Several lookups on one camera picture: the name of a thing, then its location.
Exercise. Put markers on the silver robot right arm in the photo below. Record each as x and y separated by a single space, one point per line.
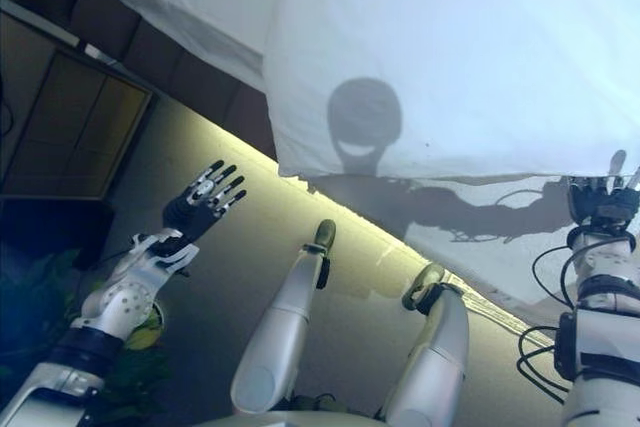
605 337

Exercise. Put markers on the white duvet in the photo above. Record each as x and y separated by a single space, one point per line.
450 47

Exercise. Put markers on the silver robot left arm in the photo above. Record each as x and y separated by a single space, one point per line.
115 304

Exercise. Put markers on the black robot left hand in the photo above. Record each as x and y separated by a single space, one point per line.
197 212

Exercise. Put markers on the brown padded bed frame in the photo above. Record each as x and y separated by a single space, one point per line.
160 52

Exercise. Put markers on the silver robot right leg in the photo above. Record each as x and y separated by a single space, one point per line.
440 342

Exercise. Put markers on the green potted plant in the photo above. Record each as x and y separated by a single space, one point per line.
30 307

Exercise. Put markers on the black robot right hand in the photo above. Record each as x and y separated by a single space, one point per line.
600 202

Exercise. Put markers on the wooden nightstand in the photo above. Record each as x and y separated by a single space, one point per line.
70 122

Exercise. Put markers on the black box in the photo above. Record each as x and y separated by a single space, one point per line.
50 229

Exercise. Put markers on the white bed sheet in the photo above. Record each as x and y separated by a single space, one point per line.
200 2

